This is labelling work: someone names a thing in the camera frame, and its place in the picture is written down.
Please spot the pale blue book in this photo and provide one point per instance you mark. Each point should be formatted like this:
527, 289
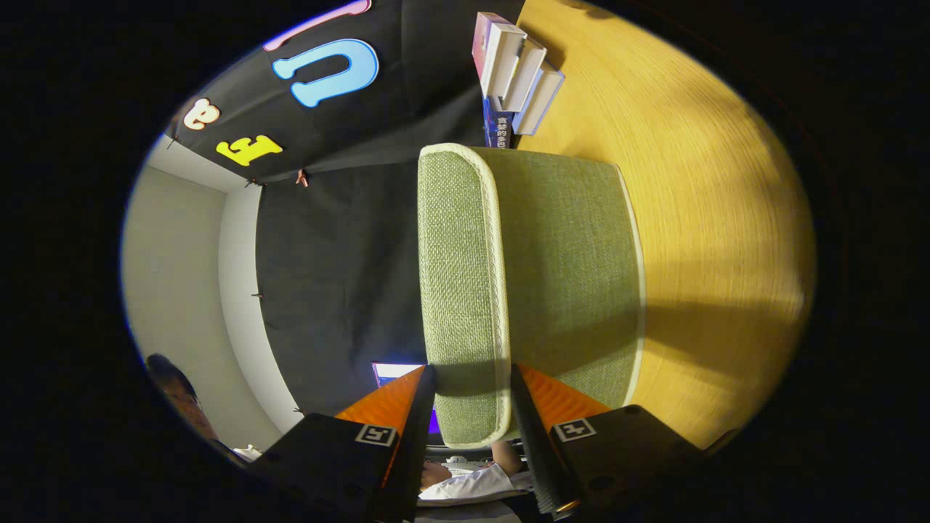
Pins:
541, 98

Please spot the pink cover book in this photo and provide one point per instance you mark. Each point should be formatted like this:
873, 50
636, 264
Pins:
490, 51

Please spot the black backdrop cloth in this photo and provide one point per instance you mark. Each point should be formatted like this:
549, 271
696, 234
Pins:
334, 276

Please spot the grey book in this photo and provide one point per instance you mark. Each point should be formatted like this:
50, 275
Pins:
524, 76

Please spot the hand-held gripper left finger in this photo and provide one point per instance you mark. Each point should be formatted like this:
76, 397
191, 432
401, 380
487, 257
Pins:
418, 436

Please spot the green fabric storage box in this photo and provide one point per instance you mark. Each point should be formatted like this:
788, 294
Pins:
552, 276

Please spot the computer monitor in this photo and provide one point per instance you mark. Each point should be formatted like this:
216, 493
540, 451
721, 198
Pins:
396, 372

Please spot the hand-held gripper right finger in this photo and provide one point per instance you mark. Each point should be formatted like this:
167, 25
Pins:
530, 436

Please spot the dark blue book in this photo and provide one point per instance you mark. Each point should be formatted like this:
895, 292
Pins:
498, 123

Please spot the red clip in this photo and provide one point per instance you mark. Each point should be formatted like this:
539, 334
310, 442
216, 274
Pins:
301, 176

